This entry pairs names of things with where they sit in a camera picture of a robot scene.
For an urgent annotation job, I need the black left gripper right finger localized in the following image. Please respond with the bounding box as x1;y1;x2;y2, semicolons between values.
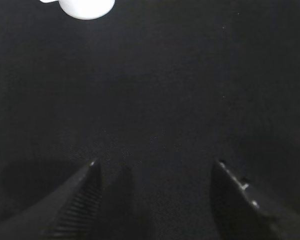
209;160;300;240

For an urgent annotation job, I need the white ceramic mug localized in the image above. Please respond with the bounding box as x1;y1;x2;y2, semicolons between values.
40;0;116;21

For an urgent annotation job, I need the black tablecloth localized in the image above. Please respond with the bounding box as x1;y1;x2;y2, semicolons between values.
0;0;300;240

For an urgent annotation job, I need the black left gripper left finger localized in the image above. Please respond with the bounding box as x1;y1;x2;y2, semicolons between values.
0;160;102;240

